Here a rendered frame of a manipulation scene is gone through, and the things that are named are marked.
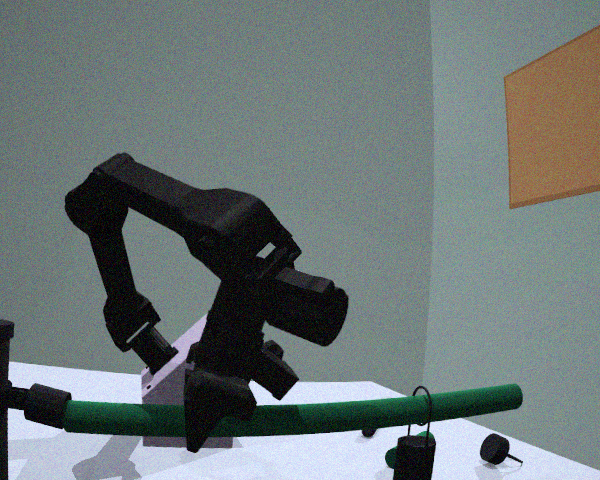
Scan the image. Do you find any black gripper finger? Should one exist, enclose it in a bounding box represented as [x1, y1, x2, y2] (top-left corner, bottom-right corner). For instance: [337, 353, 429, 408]
[184, 369, 193, 385]
[184, 400, 227, 453]

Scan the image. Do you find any green long cylindrical rod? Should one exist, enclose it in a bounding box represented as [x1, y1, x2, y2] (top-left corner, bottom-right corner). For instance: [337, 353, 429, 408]
[62, 384, 523, 438]

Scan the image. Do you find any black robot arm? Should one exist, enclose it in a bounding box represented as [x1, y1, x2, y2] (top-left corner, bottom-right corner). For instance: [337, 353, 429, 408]
[65, 152, 348, 401]

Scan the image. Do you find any short green tube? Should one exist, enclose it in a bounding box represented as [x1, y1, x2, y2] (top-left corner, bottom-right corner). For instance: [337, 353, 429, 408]
[385, 431, 435, 469]

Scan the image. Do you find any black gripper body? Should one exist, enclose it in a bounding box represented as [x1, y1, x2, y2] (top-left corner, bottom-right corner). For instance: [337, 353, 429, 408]
[184, 303, 265, 422]

